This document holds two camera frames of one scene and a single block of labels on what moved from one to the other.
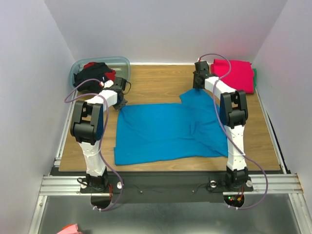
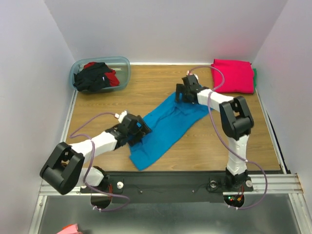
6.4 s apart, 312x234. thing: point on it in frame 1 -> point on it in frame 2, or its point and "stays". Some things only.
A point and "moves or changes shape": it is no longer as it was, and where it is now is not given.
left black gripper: [119, 107] -> [141, 133]
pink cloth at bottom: [70, 229] stays
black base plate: [165, 187] stays
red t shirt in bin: [110, 75] stays
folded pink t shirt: [241, 76] stays
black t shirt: [95, 71] stays
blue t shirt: [193, 128] moves or changes shape
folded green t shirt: [255, 77] stays
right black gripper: [198, 83] -> [183, 91]
